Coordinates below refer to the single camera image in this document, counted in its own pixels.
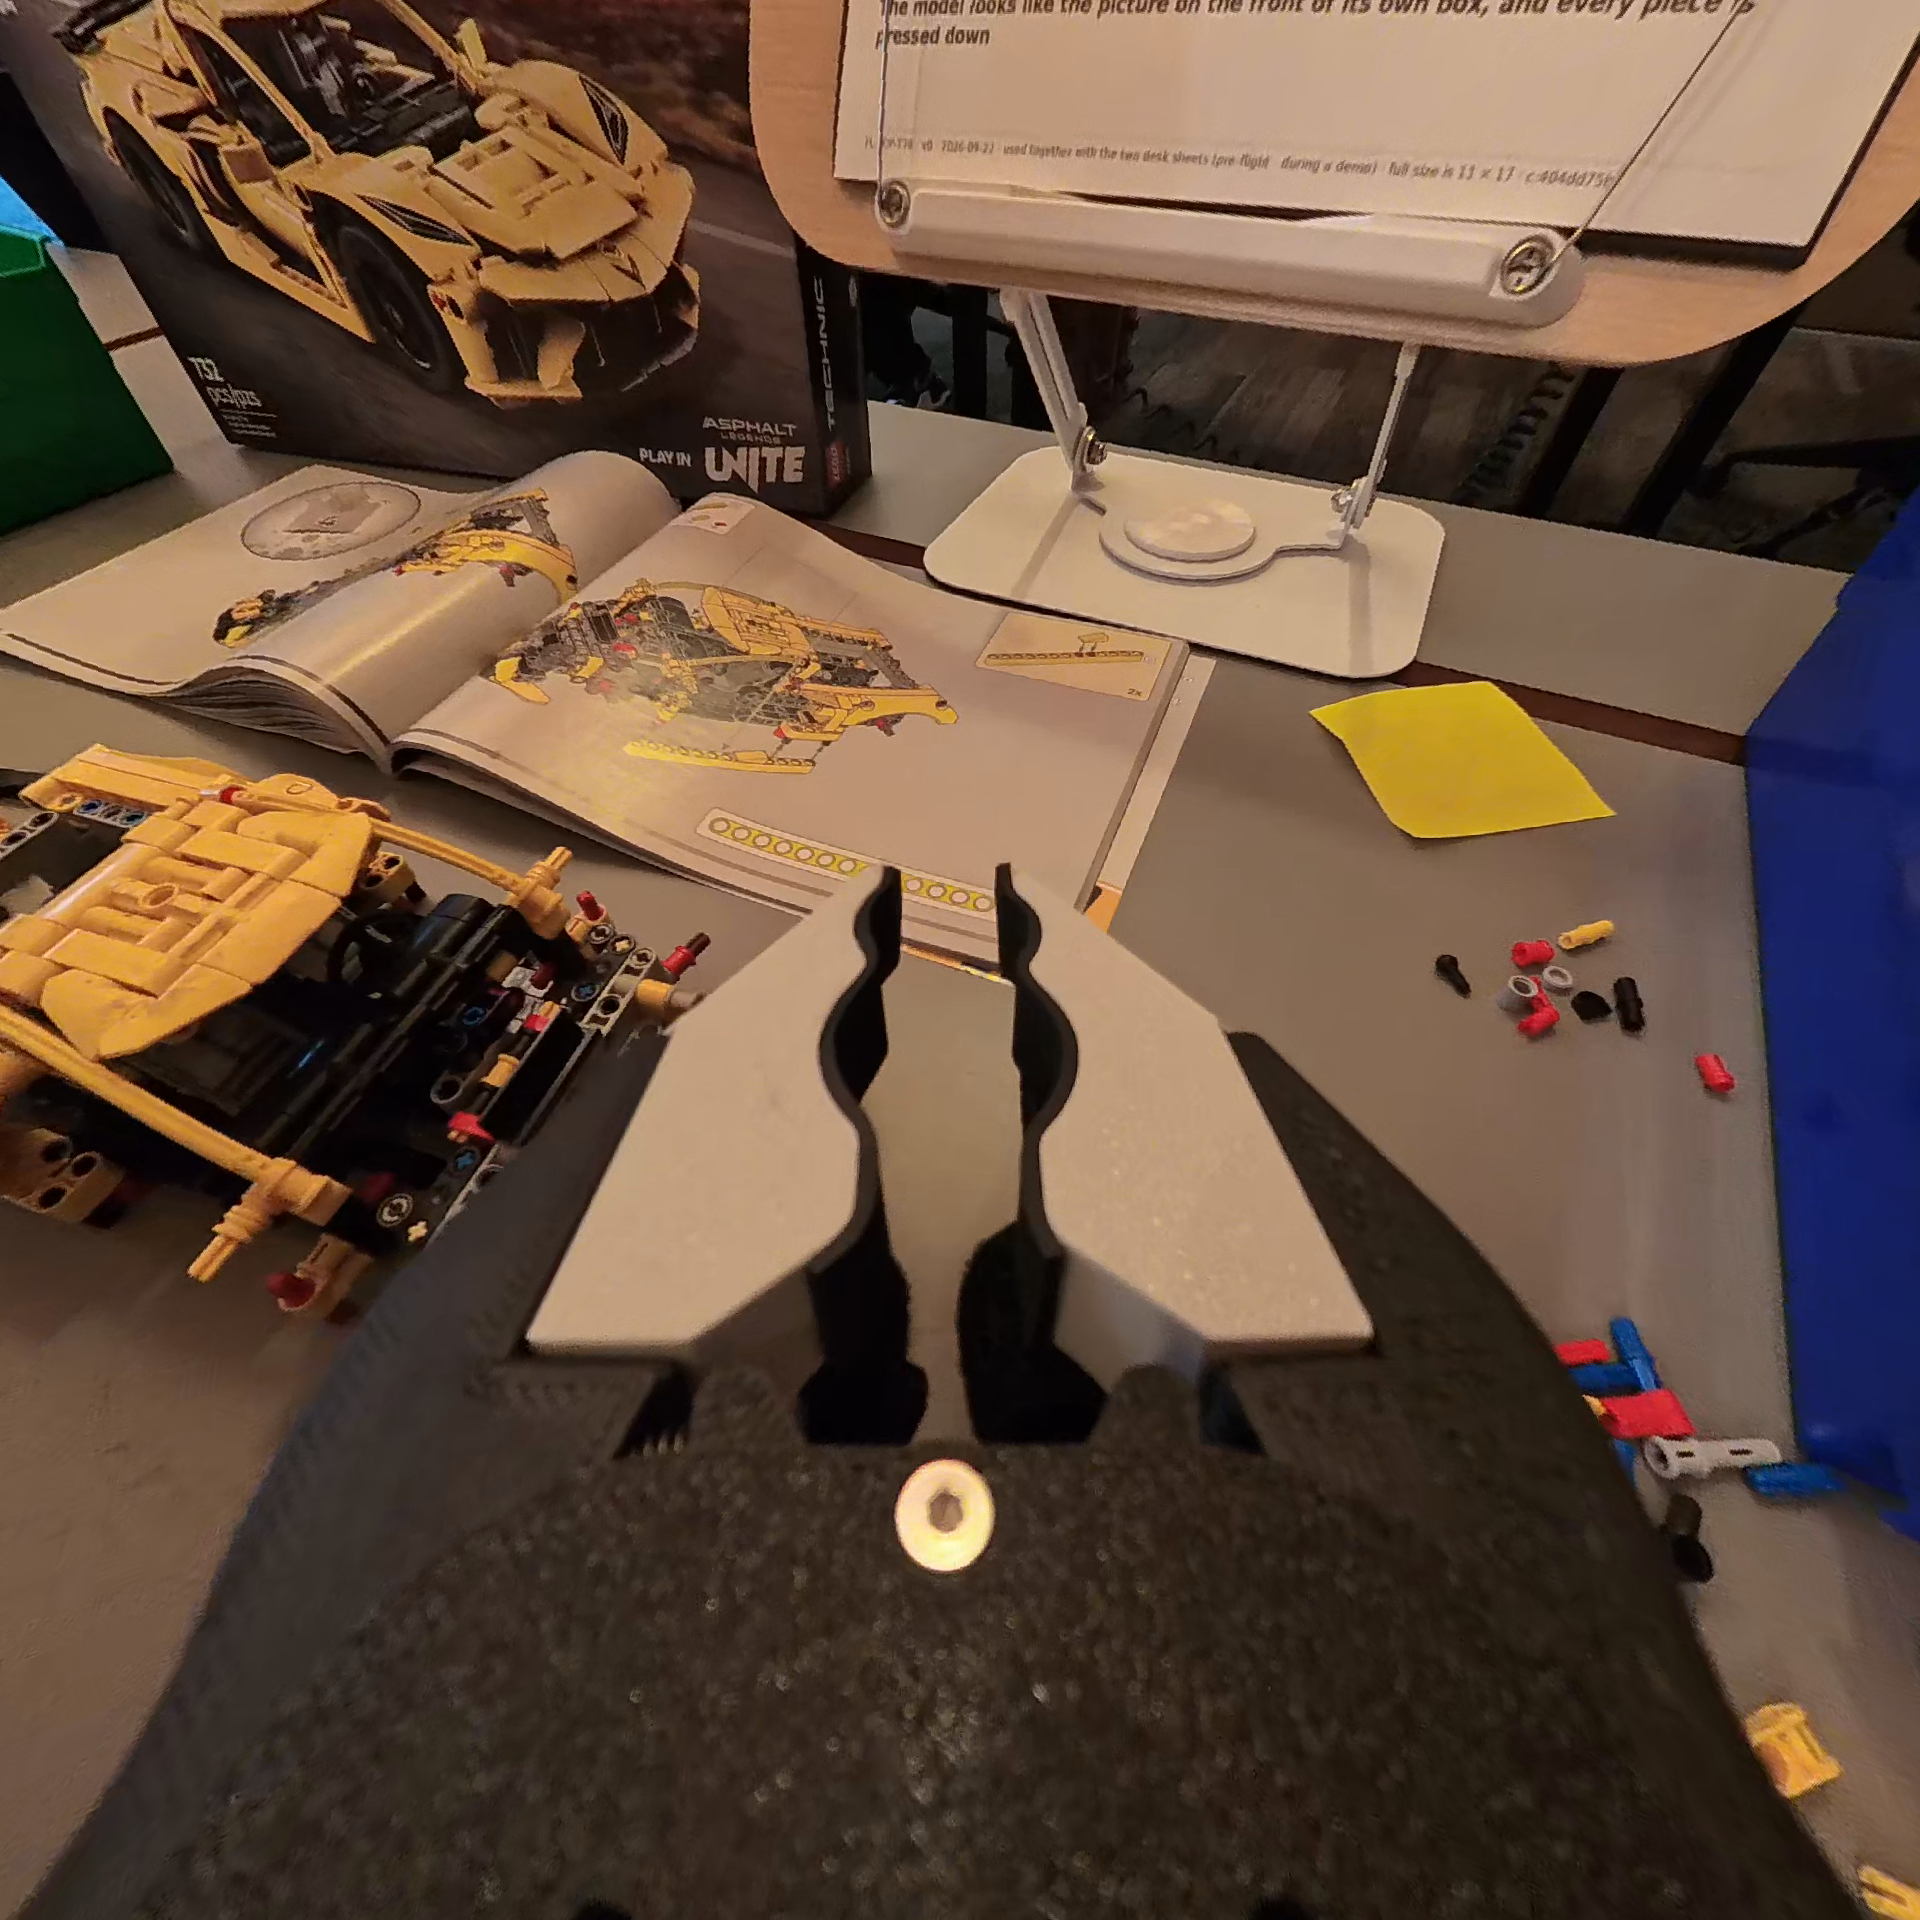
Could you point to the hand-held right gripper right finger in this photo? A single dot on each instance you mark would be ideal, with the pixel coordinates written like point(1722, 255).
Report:
point(1200, 1184)

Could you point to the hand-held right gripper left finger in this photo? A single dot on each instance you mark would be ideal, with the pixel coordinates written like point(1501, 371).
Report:
point(705, 1184)

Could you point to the instruction booklet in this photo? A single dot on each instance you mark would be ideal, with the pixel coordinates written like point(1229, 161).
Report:
point(1019, 749)

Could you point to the pile of mixed brick pins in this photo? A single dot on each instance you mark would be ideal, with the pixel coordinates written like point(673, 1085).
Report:
point(1642, 1412)

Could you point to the yellow black brick car model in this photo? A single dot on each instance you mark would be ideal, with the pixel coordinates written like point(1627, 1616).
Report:
point(182, 884)

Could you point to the blue plastic bin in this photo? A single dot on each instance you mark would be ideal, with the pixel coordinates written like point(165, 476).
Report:
point(1845, 1050)

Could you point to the green plastic bin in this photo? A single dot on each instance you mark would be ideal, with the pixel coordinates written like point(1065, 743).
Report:
point(61, 405)

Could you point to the grey desk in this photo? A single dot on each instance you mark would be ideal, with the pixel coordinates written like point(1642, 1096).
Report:
point(1350, 1050)

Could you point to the cluster of small brick pins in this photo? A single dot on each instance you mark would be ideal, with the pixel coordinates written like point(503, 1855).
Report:
point(1529, 954)

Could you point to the yellow paper scrap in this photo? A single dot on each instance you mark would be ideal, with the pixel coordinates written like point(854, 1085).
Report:
point(1455, 757)

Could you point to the white wooden book stand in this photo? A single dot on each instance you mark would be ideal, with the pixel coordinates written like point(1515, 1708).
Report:
point(1277, 600)

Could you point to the dark toy car set box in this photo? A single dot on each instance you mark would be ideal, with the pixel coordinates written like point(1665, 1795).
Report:
point(720, 299)

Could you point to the printed instruction sheet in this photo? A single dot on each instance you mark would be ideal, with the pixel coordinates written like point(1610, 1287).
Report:
point(1350, 89)

